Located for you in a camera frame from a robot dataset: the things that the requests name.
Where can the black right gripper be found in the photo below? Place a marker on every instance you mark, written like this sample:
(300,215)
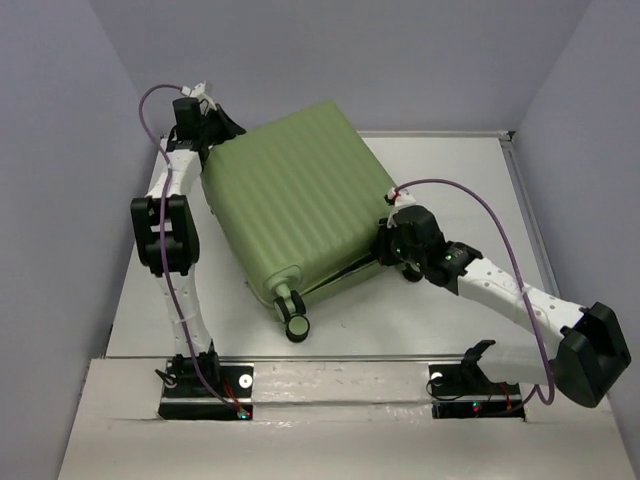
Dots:
(384,233)

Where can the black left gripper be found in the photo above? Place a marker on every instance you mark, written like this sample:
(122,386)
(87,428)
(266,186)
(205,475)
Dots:
(232,128)

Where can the green hardshell suitcase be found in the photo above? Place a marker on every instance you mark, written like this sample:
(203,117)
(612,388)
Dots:
(300,201)

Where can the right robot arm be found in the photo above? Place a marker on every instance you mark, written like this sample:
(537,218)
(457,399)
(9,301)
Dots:
(582,349)

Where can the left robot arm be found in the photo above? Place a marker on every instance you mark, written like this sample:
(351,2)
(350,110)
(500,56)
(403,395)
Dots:
(168,244)

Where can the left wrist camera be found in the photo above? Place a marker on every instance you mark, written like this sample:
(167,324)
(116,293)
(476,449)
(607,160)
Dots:
(199,92)

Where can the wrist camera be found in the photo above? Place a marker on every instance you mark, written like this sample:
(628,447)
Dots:
(199,92)
(398,199)

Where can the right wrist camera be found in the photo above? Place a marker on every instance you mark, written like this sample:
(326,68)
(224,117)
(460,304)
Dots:
(398,199)

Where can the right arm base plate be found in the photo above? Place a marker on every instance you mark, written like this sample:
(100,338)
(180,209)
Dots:
(459,395)

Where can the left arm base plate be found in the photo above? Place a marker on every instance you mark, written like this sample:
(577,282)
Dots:
(185,398)

